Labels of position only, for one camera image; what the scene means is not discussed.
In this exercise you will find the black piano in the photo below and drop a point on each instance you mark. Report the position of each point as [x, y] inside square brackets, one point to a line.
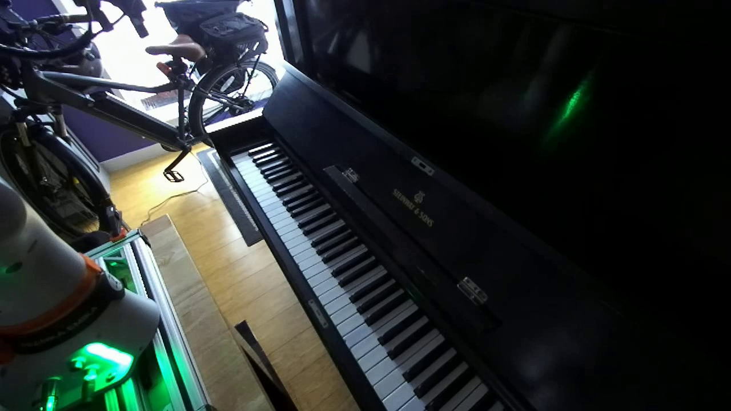
[494, 229]

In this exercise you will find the black bicycle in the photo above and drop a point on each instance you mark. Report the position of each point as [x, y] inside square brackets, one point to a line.
[100, 103]

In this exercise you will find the light wooden plank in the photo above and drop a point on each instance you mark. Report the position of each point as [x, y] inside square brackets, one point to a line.
[197, 305]

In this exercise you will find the metal robot cart with green light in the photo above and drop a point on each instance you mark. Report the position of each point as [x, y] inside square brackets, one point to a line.
[144, 366]

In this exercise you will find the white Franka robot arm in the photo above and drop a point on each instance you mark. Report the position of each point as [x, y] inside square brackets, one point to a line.
[47, 283]

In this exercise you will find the black bicycle bag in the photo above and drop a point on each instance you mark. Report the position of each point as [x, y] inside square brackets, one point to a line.
[220, 29]

